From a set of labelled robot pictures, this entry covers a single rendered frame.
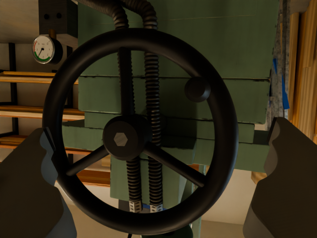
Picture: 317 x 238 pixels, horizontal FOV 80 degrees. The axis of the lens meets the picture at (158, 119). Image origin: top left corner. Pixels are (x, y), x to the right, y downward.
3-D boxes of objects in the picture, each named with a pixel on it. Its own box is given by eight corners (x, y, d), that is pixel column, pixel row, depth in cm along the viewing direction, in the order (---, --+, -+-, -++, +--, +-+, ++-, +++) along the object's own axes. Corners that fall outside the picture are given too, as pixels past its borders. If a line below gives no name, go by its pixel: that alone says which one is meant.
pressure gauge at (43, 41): (53, 24, 41) (54, 63, 42) (66, 30, 45) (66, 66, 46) (29, 26, 43) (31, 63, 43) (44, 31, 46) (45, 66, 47)
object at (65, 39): (65, -5, 43) (65, 33, 43) (96, 18, 54) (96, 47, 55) (35, -1, 45) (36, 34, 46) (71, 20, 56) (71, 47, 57)
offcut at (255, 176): (266, 165, 44) (264, 180, 45) (252, 164, 45) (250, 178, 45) (272, 170, 41) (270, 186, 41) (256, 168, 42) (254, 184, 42)
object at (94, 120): (255, 124, 39) (253, 143, 39) (239, 115, 59) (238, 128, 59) (84, 111, 49) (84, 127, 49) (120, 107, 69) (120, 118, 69)
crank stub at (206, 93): (191, 108, 17) (177, 85, 18) (196, 106, 23) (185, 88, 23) (216, 93, 17) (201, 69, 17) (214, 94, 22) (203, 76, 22)
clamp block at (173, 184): (183, 164, 34) (180, 212, 35) (190, 146, 47) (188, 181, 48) (107, 154, 37) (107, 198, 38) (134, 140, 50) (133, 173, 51)
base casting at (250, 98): (273, 79, 37) (268, 125, 38) (235, 90, 92) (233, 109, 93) (76, 75, 48) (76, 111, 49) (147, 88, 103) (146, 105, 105)
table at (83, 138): (343, 165, 27) (336, 205, 28) (274, 131, 57) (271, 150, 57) (16, 129, 43) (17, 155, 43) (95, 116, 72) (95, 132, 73)
